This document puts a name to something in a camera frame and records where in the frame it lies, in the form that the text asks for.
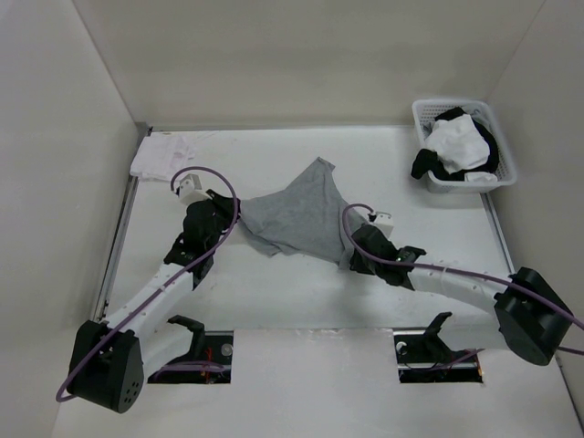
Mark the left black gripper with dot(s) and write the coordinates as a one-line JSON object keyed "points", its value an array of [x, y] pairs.
{"points": [[224, 204]]}

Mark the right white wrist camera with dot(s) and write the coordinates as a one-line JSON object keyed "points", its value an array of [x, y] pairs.
{"points": [[383, 221]]}

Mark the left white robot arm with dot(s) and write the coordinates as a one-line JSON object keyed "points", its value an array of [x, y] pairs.
{"points": [[113, 359]]}

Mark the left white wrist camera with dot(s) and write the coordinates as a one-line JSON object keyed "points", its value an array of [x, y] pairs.
{"points": [[190, 190]]}

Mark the white plastic laundry basket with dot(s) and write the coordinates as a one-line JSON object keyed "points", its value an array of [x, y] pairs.
{"points": [[425, 111]]}

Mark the folded white tank top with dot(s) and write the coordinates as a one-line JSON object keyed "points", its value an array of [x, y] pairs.
{"points": [[159, 158]]}

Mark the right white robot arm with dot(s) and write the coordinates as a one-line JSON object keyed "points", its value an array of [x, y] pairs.
{"points": [[521, 313]]}

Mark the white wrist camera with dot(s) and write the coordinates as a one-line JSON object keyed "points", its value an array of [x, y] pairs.
{"points": [[190, 190], [383, 221]]}

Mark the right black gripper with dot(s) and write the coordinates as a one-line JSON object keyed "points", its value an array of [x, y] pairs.
{"points": [[358, 265]]}

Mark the white garment in basket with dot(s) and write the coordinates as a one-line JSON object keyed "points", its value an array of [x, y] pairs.
{"points": [[458, 144]]}

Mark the grey tank top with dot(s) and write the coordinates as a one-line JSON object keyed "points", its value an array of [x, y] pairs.
{"points": [[304, 218]]}

